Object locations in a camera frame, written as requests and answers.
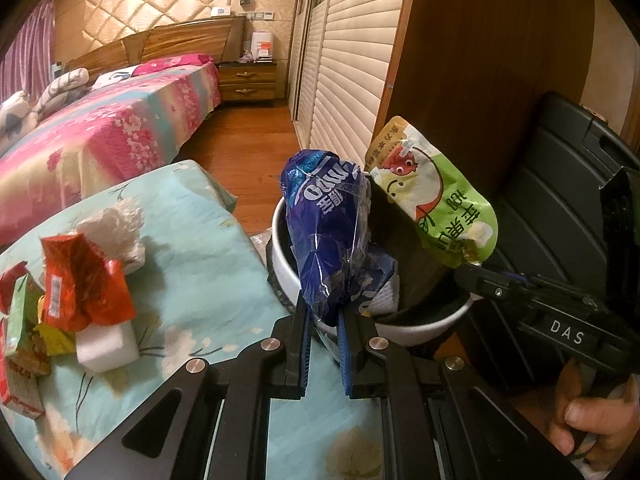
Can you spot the dark wooden door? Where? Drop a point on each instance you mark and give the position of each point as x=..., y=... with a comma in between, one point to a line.
x=466, y=73

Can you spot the light blue floral table cloth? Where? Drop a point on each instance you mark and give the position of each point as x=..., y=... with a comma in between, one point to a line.
x=203, y=292

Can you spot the wooden headboard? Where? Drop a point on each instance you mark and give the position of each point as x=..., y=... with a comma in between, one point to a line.
x=220, y=37

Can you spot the red and white small carton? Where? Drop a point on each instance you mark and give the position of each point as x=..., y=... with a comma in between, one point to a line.
x=19, y=390

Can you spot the green juice carton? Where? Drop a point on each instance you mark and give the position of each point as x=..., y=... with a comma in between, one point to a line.
x=23, y=346

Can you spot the white trash bin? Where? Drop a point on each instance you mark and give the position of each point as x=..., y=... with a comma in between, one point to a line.
x=430, y=300

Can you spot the white foam fruit net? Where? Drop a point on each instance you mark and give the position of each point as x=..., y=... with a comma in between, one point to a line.
x=386, y=299

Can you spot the white box on nightstand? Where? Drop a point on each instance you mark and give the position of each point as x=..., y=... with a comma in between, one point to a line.
x=261, y=47

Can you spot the folded patterned quilt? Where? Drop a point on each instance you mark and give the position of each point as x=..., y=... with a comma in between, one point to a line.
x=19, y=115

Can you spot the yellow snack wrapper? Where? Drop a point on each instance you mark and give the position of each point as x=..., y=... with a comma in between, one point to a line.
x=54, y=342

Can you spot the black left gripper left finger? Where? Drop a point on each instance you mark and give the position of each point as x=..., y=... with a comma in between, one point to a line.
x=289, y=377

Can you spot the pink pillow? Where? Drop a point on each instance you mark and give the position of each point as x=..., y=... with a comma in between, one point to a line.
x=159, y=64

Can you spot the red snack wrapper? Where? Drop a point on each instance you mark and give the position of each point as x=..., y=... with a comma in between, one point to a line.
x=83, y=286

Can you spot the crumpled white tissue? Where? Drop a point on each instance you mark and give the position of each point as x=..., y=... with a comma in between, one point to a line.
x=115, y=230

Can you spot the green drink pouch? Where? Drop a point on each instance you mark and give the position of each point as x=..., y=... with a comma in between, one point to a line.
x=454, y=221

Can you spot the white louvered wardrobe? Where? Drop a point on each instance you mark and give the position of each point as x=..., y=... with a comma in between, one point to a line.
x=340, y=56

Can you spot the white foam block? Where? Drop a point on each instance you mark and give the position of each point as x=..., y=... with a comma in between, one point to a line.
x=104, y=348

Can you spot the wooden nightstand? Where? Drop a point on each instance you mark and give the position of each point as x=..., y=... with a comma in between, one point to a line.
x=247, y=82

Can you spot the bed with pink floral sheet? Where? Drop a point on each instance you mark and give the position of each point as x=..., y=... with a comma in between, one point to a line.
x=109, y=136

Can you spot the blue plastic snack bag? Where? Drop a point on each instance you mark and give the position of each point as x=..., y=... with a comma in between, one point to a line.
x=327, y=207

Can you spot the person's right hand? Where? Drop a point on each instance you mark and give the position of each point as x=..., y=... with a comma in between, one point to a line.
x=614, y=422

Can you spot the pink curtain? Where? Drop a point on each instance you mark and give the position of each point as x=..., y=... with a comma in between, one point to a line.
x=26, y=66

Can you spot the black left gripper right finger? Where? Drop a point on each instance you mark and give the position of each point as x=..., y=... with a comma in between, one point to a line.
x=362, y=378

